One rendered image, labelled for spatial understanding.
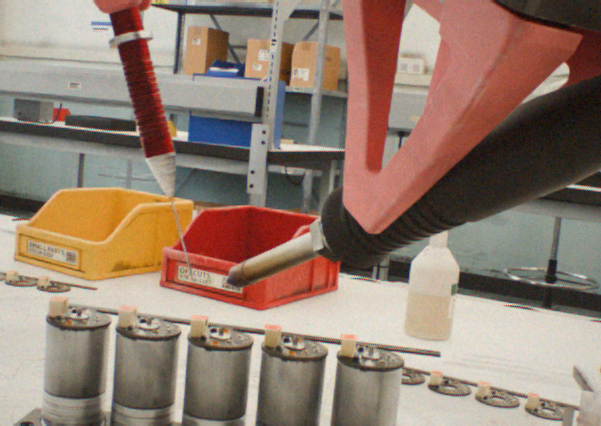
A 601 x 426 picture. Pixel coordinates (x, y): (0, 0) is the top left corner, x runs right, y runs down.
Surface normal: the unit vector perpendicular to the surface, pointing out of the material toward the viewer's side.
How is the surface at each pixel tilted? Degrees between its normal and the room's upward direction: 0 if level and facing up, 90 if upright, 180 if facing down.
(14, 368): 0
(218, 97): 90
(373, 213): 98
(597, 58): 87
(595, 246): 90
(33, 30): 90
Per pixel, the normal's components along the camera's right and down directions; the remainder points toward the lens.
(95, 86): -0.43, 0.07
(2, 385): 0.09, -0.99
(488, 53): -0.87, 0.28
